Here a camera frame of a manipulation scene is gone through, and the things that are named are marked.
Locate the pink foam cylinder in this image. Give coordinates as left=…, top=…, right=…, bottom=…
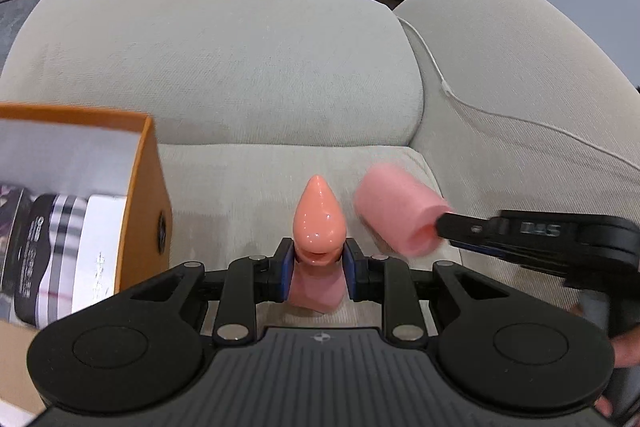
left=354, top=164, right=451, bottom=258

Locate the pink pump bottle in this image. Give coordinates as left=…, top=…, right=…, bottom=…
left=288, top=174, right=347, bottom=313

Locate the long white box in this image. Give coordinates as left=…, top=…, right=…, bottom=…
left=72, top=195, right=127, bottom=313

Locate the plaid manicure case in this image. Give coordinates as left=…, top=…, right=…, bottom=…
left=13, top=194, right=88, bottom=329

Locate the brown illustrated card box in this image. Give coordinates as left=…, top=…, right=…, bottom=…
left=0, top=183, right=32, bottom=296

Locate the person right hand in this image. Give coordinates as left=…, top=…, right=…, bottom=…
left=594, top=326, right=640, bottom=417

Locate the beige sofa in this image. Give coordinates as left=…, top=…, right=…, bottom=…
left=1, top=0, right=639, bottom=269

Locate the orange cardboard box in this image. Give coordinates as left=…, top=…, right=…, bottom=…
left=1, top=103, right=172, bottom=426

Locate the white cable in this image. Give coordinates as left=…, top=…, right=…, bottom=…
left=397, top=16, right=640, bottom=170

